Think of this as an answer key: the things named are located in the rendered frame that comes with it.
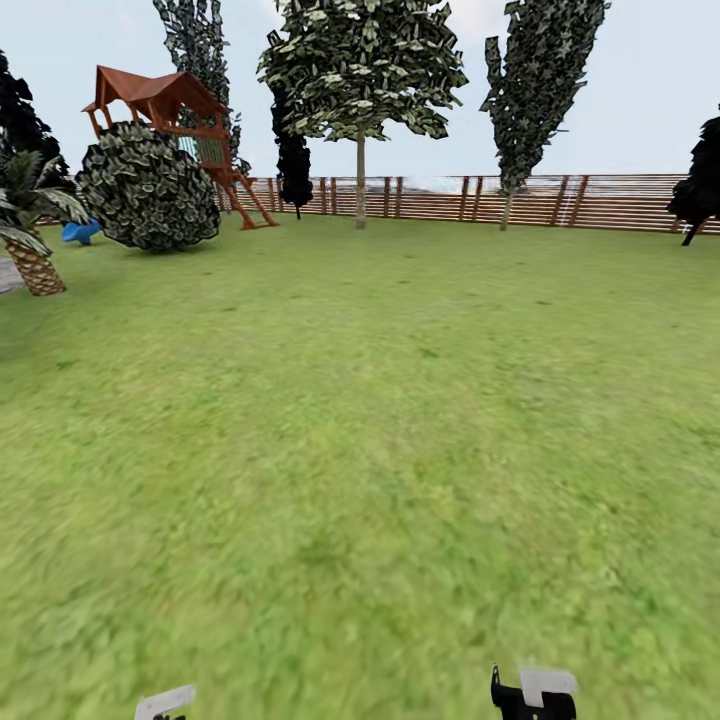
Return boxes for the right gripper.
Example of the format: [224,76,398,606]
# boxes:
[491,668,576,720]

